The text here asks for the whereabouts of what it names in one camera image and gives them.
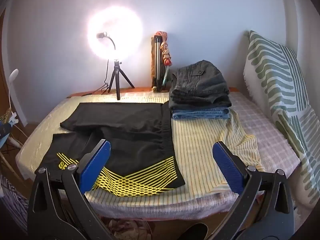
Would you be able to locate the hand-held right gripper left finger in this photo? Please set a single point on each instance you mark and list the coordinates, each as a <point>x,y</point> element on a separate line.
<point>98,165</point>

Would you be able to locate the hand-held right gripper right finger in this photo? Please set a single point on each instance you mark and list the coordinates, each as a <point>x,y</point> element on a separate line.
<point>225,165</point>

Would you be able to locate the black pants with yellow lines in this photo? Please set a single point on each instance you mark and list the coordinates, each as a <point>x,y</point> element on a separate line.
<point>130,140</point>

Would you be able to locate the folded grey pants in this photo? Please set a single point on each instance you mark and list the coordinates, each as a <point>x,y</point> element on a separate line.
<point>200,82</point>

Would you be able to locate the yellow striped cloth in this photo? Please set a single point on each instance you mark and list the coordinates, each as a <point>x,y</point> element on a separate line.
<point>200,150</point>

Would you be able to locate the folded blue jeans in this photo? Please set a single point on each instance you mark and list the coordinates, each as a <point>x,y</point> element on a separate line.
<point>200,113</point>

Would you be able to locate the orange leaf print bedsheet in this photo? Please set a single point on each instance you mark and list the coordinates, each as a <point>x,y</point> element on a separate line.
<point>140,89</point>

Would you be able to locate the green patterned pillow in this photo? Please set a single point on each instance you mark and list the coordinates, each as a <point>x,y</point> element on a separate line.
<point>275,75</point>

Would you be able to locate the wooden board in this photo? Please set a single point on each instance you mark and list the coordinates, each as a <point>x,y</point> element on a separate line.
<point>152,62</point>

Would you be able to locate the folded silver tripod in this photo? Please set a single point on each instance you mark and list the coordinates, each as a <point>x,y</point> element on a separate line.
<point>158,62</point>

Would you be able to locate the white clip lamp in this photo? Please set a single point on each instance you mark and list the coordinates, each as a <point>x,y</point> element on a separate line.
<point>13,75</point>

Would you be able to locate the gooseneck phone holder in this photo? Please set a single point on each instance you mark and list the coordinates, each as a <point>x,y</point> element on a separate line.
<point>102,35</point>

